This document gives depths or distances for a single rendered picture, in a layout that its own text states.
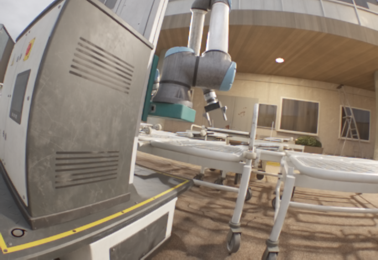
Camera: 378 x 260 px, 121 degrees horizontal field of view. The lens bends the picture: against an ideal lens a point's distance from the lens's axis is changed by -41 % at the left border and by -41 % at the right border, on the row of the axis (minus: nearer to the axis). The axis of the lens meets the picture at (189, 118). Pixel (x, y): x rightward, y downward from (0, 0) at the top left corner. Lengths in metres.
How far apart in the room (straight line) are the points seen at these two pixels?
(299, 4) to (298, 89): 3.48
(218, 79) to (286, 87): 6.82
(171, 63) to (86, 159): 0.54
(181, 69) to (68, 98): 0.52
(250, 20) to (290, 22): 0.99
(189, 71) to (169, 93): 0.13
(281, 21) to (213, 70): 4.05
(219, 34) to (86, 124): 0.77
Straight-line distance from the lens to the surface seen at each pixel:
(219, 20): 1.06
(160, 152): 1.12
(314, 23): 4.93
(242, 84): 7.48
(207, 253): 0.95
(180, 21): 5.22
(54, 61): 0.38
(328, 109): 7.88
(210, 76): 0.78
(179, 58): 0.80
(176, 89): 0.75
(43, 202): 0.42
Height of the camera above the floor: 0.58
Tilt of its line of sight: 4 degrees up
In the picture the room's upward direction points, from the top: 9 degrees clockwise
